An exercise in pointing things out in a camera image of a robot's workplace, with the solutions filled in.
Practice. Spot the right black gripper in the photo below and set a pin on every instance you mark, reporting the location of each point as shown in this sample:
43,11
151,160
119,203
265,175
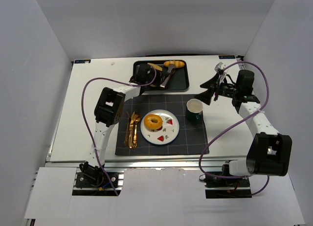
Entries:
216,89

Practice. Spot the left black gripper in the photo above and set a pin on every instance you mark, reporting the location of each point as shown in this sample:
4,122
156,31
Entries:
158,78

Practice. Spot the striped bread roll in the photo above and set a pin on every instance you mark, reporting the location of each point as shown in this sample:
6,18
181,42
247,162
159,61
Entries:
174,64

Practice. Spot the orange bagel donut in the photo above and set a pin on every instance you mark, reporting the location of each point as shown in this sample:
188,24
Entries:
153,121

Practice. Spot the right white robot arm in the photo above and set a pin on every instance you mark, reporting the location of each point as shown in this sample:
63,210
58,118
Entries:
270,151

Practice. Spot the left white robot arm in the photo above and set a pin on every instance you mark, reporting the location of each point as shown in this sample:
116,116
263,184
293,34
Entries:
108,111

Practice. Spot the sliced brown bread loaf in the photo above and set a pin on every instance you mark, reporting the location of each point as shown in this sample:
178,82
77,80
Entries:
156,67

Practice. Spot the black rectangular tray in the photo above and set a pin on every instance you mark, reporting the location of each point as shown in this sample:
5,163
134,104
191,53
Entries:
179,79

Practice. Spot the green mug white interior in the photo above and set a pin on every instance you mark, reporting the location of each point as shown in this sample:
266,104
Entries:
194,109

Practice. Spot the right blue corner label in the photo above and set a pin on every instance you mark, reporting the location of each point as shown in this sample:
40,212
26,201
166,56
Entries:
227,57

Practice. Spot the blue corner label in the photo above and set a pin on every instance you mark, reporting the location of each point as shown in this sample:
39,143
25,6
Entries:
82,61
227,57

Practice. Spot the gold spoon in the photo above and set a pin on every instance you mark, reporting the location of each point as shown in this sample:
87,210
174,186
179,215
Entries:
137,119

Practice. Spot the dark checked placemat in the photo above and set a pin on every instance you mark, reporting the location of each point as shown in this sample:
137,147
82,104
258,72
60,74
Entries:
192,137

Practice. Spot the white watermelon pattern plate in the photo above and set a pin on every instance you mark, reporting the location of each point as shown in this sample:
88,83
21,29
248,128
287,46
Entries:
166,133

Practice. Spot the gold fork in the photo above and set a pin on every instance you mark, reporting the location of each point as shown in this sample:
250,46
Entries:
127,130

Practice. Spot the left blue corner label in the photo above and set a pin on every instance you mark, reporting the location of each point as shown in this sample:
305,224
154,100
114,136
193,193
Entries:
82,61

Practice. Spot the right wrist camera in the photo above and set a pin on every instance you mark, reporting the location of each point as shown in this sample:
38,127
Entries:
220,68

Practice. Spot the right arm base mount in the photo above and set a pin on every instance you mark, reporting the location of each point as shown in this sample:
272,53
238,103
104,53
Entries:
221,188

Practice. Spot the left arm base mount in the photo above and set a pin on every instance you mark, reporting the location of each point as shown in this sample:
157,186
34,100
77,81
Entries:
92,181

